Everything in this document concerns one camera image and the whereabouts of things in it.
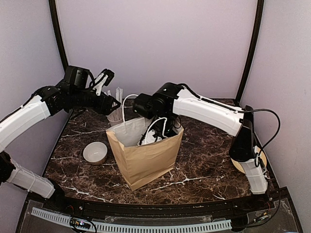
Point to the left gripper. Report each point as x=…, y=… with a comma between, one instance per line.
x=106, y=109

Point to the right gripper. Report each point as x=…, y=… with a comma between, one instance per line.
x=172, y=133

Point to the brown paper bag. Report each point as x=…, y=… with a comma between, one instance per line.
x=142, y=163

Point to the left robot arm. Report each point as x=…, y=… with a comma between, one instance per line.
x=44, y=103

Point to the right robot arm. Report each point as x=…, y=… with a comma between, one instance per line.
x=174, y=100

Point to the wrapped paper straw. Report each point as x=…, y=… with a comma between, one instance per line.
x=119, y=94

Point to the white paper straw cup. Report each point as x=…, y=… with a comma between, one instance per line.
x=114, y=119

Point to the white ceramic bowl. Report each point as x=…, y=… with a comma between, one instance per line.
x=95, y=153

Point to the cream yellow plate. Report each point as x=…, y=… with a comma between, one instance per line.
x=238, y=166

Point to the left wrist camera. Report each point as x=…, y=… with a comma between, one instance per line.
x=103, y=79

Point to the left black frame post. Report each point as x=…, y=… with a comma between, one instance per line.
x=58, y=34

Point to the black frame post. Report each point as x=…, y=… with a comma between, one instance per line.
x=251, y=51
x=58, y=34

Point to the white slotted cable duct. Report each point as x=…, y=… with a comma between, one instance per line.
x=84, y=226

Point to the black table front rail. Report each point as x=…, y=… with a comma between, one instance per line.
x=163, y=198

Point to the right black frame post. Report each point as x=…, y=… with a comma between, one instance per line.
x=251, y=51

